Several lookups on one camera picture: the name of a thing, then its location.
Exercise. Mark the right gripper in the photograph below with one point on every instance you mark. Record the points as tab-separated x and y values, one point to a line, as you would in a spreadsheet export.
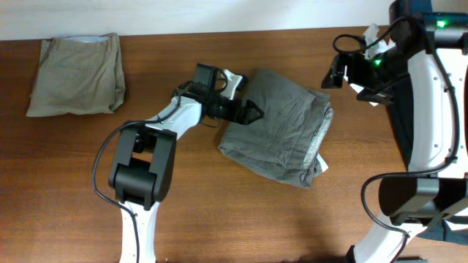
348	73

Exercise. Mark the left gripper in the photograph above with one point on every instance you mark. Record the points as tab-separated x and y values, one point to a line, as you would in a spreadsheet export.
238	112

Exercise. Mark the grey shorts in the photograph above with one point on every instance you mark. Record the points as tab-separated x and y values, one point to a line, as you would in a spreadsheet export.
284	144

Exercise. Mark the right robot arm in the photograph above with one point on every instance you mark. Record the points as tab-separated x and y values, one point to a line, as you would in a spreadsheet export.
417	68

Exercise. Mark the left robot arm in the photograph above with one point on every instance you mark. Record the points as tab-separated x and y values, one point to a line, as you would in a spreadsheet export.
142	167

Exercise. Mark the white cloth garment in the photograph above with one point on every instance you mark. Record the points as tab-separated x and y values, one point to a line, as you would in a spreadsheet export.
358	89

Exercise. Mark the black garment with white stripes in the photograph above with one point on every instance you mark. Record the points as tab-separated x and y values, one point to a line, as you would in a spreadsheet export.
401	117

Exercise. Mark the folded khaki shorts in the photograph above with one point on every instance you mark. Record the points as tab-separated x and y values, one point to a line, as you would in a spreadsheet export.
79	75

